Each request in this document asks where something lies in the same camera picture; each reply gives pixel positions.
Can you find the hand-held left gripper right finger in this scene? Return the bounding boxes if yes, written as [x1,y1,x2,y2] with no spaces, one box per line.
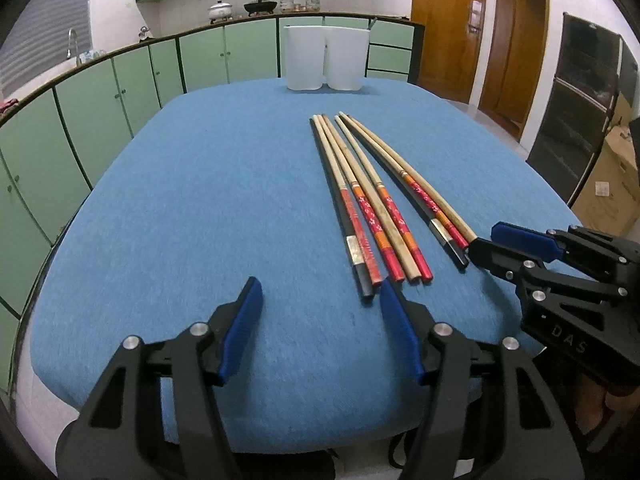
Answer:
[378,280,586,480]

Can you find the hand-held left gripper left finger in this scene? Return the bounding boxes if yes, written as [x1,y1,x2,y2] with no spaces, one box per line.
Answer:
[55,276,264,480]

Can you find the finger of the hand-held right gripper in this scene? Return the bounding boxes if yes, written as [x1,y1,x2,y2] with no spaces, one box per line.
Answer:
[490,221,640,282]
[467,237,631,312]

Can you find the black chopstick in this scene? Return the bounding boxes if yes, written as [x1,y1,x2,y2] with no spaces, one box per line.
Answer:
[345,125,470,267]
[311,119,375,306]

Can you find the plain bamboo chopstick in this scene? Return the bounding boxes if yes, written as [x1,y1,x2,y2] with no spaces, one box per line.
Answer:
[322,114,422,282]
[342,111,478,242]

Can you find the dark red handled chopstick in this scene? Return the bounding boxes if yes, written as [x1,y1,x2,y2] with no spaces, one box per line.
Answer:
[313,117,384,282]

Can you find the red handled bamboo chopstick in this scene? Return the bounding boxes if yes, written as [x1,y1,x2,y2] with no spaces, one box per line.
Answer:
[316,116,405,282]
[340,112,471,251]
[334,116,434,281]

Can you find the white double chopstick holder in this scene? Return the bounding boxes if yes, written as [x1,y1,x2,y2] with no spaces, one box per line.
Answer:
[284,25,372,93]

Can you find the person's right hand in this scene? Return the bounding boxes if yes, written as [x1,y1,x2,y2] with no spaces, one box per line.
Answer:
[575,375,623,436]

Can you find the cardboard box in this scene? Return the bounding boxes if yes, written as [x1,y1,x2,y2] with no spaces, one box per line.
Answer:
[570,92,640,241]

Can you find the blue tablecloth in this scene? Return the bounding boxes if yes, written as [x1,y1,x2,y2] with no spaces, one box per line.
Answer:
[31,77,591,461]

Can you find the black glass cabinet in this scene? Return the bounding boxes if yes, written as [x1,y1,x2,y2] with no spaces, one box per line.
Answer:
[525,12,640,211]

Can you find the wooden door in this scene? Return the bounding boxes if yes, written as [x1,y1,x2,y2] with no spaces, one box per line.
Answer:
[411,0,488,106]
[477,0,551,143]

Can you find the green base cabinets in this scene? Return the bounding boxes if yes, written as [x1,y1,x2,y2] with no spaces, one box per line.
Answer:
[0,14,426,401]

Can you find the metal sink faucet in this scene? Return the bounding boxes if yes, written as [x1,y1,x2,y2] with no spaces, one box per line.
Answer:
[67,28,83,67]

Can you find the grey window blinds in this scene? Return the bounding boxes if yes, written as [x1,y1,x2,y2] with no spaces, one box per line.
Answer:
[0,0,93,101]

